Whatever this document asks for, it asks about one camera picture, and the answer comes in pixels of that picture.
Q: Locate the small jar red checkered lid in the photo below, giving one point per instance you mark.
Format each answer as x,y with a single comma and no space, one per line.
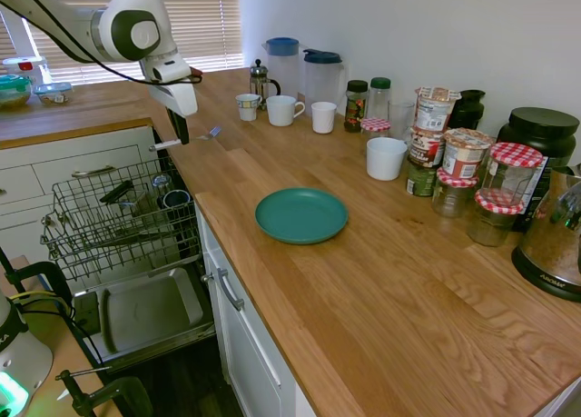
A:
375,125

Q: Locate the clear glass in rack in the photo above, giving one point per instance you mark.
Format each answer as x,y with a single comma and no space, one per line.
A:
160,184

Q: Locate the plain small white cup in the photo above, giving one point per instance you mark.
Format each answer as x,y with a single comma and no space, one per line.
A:
323,118

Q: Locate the tall jar red checkered lid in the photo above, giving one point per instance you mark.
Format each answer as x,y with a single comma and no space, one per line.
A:
510,176

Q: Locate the green tin can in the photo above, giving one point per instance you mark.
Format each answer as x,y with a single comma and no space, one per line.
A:
420,181

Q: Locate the brown red oatmeal cup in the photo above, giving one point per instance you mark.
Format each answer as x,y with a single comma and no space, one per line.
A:
426,146

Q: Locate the dark spice jar green lid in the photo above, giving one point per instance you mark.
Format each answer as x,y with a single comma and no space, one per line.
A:
356,106

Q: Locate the clear drinking glass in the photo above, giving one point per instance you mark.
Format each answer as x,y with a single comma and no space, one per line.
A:
401,117

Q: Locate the food container green lid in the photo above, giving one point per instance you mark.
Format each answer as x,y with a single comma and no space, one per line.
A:
13,92

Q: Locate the open steel dishwasher door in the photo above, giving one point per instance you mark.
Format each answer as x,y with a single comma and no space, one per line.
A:
150,308

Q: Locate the wide white cup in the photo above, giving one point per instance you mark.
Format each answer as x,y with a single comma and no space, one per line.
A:
386,160

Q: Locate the glass French press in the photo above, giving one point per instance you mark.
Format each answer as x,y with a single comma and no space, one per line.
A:
261,85

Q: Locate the red oatmeal cup foil lid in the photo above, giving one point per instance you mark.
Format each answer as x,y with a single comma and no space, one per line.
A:
463,153

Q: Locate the white cup with pattern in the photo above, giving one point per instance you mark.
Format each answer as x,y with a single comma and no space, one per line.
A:
247,108

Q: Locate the clear pitcher dark-blue lid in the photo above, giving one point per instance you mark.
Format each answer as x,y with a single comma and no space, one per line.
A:
322,81

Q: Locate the glass jar red checkered lid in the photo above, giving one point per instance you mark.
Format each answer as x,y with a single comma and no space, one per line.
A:
451,196
492,224

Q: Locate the black utensil in rack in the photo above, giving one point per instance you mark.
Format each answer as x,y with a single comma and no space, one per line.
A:
115,192

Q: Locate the white oatmeal cup foil lid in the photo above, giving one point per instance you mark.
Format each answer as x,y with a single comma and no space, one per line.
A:
435,110

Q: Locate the clear bottle green lid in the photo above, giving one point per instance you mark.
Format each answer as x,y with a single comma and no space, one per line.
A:
379,96

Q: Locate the clear pitcher light-blue lid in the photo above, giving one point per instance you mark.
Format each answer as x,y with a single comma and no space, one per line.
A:
281,67

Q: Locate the dark mug in rack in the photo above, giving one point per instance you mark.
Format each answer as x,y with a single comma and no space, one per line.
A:
176,199

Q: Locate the white container red latch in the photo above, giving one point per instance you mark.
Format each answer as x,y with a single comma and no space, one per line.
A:
20,66

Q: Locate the black screw clamp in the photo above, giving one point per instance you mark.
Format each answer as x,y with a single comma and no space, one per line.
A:
118,392
56,276

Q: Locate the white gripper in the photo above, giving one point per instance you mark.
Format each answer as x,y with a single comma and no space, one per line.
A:
179,99

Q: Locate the white cabinet door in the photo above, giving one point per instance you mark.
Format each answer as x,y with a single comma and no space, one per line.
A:
249,353

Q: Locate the small container blue lid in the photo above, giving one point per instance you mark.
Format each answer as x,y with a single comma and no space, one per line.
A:
52,93

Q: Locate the stainless steel electric kettle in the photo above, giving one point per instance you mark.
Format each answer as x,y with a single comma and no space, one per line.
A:
551,240

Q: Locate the large black plastic tub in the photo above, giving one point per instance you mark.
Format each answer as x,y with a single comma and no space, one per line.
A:
544,131

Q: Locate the teal green plate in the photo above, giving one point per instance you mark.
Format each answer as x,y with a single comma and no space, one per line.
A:
302,215

